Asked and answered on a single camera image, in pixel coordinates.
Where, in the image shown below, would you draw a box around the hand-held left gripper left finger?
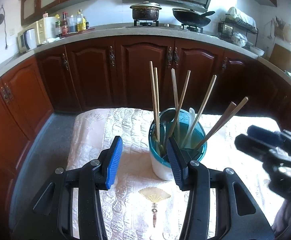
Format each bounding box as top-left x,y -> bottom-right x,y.
12,135 -> 124,240

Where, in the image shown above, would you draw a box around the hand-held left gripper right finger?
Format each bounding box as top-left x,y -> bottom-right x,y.
166,137 -> 276,240

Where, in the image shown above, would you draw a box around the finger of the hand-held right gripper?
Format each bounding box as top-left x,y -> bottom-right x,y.
247,125 -> 286,146
235,134 -> 276,157

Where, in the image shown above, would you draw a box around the floral white utensil holder cup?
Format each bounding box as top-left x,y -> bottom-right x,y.
148,108 -> 207,181

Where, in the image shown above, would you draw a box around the metal spoon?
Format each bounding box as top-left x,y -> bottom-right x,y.
162,116 -> 172,148

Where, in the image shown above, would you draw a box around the white ceramic spoon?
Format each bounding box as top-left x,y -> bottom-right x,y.
187,107 -> 198,148

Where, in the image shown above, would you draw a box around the person's right forearm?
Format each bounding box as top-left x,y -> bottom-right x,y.
272,200 -> 291,235

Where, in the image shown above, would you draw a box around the cream quilted tablecloth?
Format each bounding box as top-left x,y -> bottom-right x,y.
67,107 -> 286,240

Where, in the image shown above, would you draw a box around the wooden cutting board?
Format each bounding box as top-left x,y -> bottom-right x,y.
269,43 -> 291,71

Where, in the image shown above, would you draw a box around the white bowl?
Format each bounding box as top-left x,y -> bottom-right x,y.
247,45 -> 265,57

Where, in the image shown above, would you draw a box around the floral ceramic bowl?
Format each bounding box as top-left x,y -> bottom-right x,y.
232,32 -> 248,47

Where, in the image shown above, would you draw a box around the dark wood base cabinets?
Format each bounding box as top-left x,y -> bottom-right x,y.
0,35 -> 291,230

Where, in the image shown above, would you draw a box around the round woven trivet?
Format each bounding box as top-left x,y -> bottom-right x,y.
283,24 -> 291,43

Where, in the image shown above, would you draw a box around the white cloth over dish rack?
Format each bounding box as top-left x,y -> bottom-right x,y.
227,7 -> 257,28

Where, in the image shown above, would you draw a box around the stone kitchen countertop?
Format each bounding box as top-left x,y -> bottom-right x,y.
0,23 -> 291,92

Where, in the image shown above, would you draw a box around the black wok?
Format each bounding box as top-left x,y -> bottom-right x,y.
172,8 -> 215,27

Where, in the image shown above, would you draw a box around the gas stove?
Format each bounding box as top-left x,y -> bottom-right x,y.
133,19 -> 204,33

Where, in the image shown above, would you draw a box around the clear glass bottle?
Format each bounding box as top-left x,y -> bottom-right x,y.
69,14 -> 77,33

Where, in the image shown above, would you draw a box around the yellow cooking oil bottle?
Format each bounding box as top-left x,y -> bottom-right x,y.
76,9 -> 86,32

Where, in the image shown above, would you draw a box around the dark sauce bottle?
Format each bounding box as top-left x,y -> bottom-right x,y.
62,12 -> 69,35

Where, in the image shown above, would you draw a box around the green capped bottle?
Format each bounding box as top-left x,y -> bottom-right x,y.
55,14 -> 62,37

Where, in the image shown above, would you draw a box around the white box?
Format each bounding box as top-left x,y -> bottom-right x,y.
46,16 -> 58,39

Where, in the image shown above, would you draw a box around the yellowish microwave oven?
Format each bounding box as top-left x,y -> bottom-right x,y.
17,20 -> 48,54

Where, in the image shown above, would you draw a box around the cooking pot with lid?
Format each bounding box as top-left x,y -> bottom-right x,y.
130,2 -> 162,21

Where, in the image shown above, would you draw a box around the wall chopstick holder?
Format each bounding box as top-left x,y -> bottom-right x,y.
272,16 -> 286,39

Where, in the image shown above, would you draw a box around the black wire dish rack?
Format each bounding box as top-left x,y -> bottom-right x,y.
218,17 -> 258,47

